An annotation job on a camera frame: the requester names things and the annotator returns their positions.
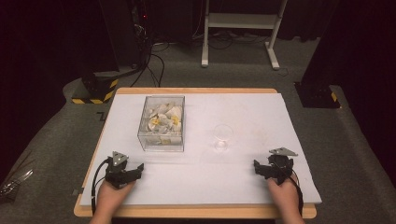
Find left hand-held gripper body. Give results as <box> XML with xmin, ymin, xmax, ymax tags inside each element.
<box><xmin>104</xmin><ymin>150</ymin><xmax>130</xmax><ymax>189</ymax></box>

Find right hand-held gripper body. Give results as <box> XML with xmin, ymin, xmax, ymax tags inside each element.
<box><xmin>266</xmin><ymin>147</ymin><xmax>299</xmax><ymax>187</ymax></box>

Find clear glass cup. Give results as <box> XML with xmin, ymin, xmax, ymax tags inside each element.
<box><xmin>212</xmin><ymin>123</ymin><xmax>234</xmax><ymax>152</ymax></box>

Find pile of white tea bags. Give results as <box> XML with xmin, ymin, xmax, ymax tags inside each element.
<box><xmin>145</xmin><ymin>102</ymin><xmax>184</xmax><ymax>147</ymax></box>

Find clear acrylic drawer housing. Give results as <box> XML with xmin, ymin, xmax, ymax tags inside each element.
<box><xmin>136</xmin><ymin>94</ymin><xmax>186</xmax><ymax>153</ymax></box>

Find person's left hand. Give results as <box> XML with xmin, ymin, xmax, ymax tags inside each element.
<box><xmin>93</xmin><ymin>179</ymin><xmax>136</xmax><ymax>219</ymax></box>

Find person's right hand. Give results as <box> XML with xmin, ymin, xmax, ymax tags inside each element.
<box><xmin>265</xmin><ymin>174</ymin><xmax>302</xmax><ymax>219</ymax></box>

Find white table mat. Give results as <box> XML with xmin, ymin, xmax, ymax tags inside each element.
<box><xmin>79</xmin><ymin>92</ymin><xmax>322</xmax><ymax>207</ymax></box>

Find black yellow striped stand base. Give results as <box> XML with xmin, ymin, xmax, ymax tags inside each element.
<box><xmin>71</xmin><ymin>69</ymin><xmax>120</xmax><ymax>105</ymax></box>

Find wooden table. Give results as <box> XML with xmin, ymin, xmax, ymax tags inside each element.
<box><xmin>73</xmin><ymin>87</ymin><xmax>318</xmax><ymax>219</ymax></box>

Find black equipment tower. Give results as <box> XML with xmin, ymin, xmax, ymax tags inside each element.
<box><xmin>129</xmin><ymin>0</ymin><xmax>154</xmax><ymax>68</ymax></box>

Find white metal stand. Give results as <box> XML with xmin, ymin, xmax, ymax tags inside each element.
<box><xmin>201</xmin><ymin>0</ymin><xmax>289</xmax><ymax>71</ymax></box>

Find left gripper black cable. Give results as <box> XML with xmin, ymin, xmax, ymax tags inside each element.
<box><xmin>91</xmin><ymin>157</ymin><xmax>112</xmax><ymax>216</ymax></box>

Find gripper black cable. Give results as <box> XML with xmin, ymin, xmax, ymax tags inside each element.
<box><xmin>91</xmin><ymin>157</ymin><xmax>112</xmax><ymax>216</ymax></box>
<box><xmin>290</xmin><ymin>173</ymin><xmax>304</xmax><ymax>217</ymax></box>

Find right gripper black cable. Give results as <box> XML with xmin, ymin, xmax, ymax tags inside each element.
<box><xmin>290</xmin><ymin>173</ymin><xmax>304</xmax><ymax>217</ymax></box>

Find black floor cables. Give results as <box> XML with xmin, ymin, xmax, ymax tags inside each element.
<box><xmin>130</xmin><ymin>40</ymin><xmax>171</xmax><ymax>89</ymax></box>

